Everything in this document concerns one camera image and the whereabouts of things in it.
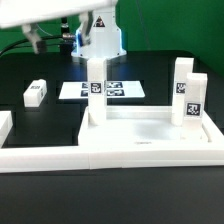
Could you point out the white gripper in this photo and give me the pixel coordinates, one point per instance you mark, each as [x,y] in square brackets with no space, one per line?
[19,12]

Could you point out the white desk top tray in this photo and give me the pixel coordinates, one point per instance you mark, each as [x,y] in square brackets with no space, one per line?
[143,125]

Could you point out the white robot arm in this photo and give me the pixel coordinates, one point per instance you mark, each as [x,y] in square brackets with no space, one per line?
[98,35]

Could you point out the fiducial marker plate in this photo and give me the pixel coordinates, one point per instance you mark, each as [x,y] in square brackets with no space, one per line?
[115,89]

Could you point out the white U-shaped fence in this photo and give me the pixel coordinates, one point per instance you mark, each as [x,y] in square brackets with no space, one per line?
[208,151]

